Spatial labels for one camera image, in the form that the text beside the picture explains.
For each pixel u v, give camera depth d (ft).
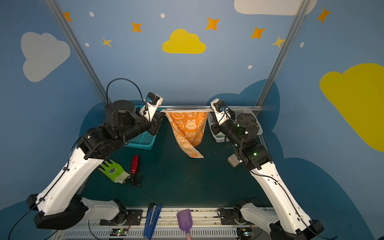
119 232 2.32
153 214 2.44
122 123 1.32
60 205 1.22
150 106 1.49
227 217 2.44
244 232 2.33
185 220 2.41
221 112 1.57
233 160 3.05
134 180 2.77
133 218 2.43
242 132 1.45
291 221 1.22
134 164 2.95
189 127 2.24
